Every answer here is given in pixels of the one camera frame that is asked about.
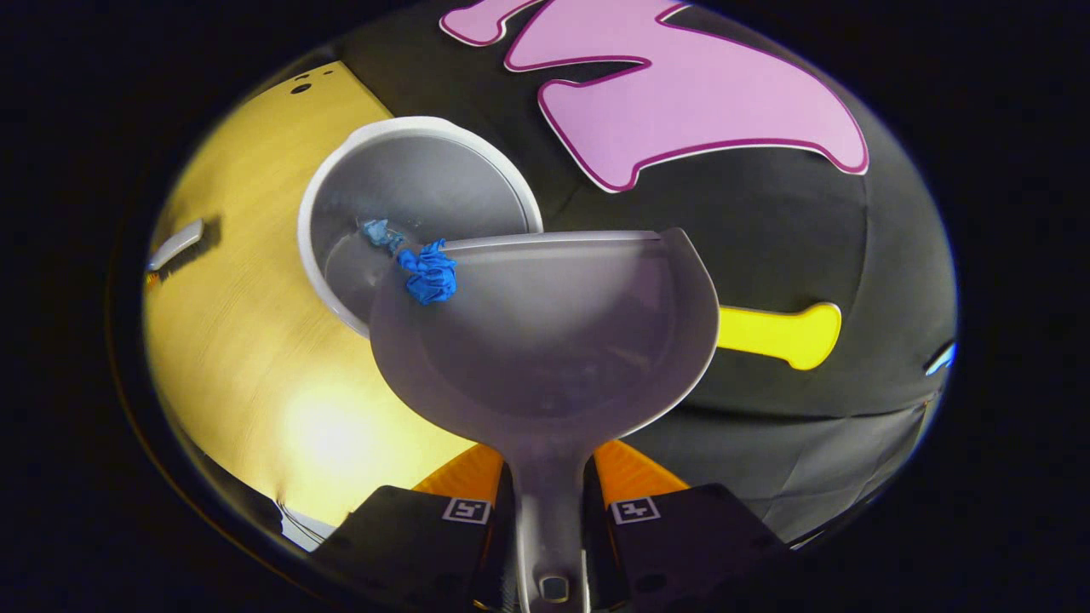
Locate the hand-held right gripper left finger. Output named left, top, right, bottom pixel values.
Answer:
left=313, top=441, right=517, bottom=613

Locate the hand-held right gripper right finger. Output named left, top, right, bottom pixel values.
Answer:
left=582, top=438, right=797, bottom=613

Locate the small grey dustpan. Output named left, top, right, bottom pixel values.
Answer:
left=368, top=227, right=721, bottom=613

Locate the blue paper trash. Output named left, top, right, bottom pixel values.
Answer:
left=398, top=239, right=459, bottom=307
left=361, top=219, right=407, bottom=257

